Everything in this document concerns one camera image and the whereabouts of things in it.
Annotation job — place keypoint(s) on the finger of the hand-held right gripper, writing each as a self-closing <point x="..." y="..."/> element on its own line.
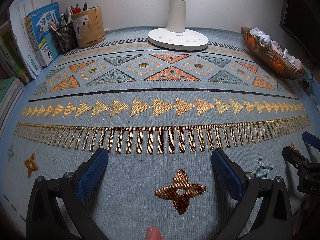
<point x="295" y="156"/>
<point x="311" y="141"/>

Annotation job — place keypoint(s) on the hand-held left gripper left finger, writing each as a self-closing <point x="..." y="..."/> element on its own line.
<point x="93" y="172"/>

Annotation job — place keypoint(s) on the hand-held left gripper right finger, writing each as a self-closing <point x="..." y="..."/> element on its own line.
<point x="225" y="172"/>

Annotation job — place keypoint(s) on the large pink white green plush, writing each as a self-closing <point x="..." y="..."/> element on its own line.
<point x="296" y="63"/>

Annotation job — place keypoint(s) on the amber ribbed glass bowl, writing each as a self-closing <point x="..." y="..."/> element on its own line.
<point x="270" y="57"/>

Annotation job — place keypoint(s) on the person's right hand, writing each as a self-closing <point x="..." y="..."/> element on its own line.
<point x="307" y="202"/>

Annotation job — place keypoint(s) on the person's left hand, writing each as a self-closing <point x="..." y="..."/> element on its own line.
<point x="153" y="233"/>

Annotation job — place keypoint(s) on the blue patterned woven mat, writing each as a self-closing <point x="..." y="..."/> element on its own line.
<point x="160" y="120"/>

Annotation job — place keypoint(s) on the flat stack of teal books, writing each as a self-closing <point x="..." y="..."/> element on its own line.
<point x="8" y="92"/>

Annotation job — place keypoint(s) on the black monitor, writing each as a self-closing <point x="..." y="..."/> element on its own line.
<point x="300" y="25"/>

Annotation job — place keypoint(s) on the black mesh pen holder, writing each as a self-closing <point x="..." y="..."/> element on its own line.
<point x="66" y="40"/>

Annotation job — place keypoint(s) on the upright green books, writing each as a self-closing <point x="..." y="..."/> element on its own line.
<point x="12" y="52"/>

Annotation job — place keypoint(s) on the white desk lamp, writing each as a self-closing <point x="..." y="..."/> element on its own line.
<point x="177" y="35"/>

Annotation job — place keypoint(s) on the blue illustrated workbook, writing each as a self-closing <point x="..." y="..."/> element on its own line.
<point x="43" y="25"/>

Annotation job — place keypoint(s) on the bunch of silver pens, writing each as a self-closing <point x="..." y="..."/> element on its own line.
<point x="61" y="20"/>

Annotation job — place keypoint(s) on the bunch of red and dark pens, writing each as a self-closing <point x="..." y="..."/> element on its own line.
<point x="74" y="10"/>

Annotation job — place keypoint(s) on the white paper booklets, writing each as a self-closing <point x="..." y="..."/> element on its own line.
<point x="20" y="12"/>

